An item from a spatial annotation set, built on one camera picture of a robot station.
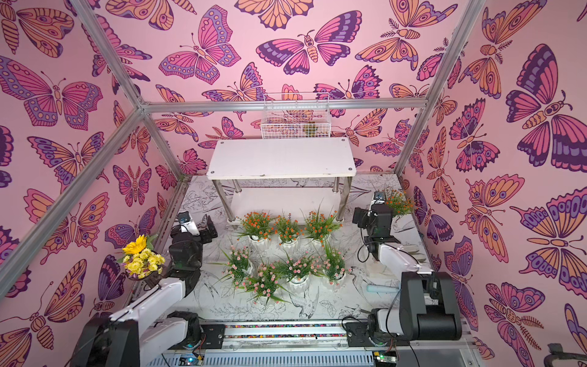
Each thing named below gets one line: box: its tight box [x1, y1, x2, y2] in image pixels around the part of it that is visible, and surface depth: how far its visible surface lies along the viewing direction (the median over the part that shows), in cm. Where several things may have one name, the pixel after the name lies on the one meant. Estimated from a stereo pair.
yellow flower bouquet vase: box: [116, 233, 166, 282], surface depth 68 cm
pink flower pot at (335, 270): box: [322, 241, 353, 286], surface depth 78 cm
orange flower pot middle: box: [273, 212, 305, 253], surface depth 86 cm
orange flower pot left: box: [237, 211, 275, 254], surface depth 88 cm
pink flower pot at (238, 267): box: [207, 244, 253, 290], surface depth 77 cm
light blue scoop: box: [366, 285, 400, 293], surface depth 85 cm
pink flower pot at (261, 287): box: [233, 261, 292, 306], surface depth 72 cm
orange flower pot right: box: [304, 197, 343, 247], surface depth 87 cm
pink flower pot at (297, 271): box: [276, 251, 323, 293], surface depth 77 cm
